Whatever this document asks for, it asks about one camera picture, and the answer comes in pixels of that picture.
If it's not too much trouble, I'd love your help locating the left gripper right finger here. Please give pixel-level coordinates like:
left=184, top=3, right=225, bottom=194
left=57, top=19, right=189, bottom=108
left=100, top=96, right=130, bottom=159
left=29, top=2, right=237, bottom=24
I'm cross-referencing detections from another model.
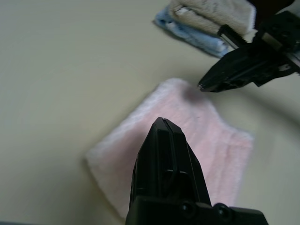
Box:
left=165, top=119, right=211, bottom=206

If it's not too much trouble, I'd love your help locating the beige folded towel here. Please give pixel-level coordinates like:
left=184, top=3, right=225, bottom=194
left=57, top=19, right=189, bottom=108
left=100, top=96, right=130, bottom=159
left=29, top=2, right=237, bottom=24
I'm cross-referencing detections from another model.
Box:
left=168, top=0, right=257, bottom=36

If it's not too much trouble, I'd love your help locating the blue folded towel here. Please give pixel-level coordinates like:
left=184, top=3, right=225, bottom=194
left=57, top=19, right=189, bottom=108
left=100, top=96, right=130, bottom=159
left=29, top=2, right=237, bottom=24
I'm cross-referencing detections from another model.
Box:
left=153, top=6, right=229, bottom=59

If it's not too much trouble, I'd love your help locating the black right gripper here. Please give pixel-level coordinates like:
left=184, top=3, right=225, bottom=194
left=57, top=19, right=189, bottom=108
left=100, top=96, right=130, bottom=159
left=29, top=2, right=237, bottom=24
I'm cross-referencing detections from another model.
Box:
left=198, top=10, right=300, bottom=94

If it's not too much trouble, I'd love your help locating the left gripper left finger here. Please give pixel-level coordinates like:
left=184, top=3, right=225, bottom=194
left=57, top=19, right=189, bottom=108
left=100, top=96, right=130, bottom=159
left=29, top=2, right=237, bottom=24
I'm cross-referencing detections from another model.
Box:
left=132, top=117, right=176, bottom=197

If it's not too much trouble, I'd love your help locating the pink towel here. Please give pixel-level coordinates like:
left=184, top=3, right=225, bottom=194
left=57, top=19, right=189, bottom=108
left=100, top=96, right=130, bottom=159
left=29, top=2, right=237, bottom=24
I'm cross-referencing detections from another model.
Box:
left=84, top=78, right=255, bottom=220

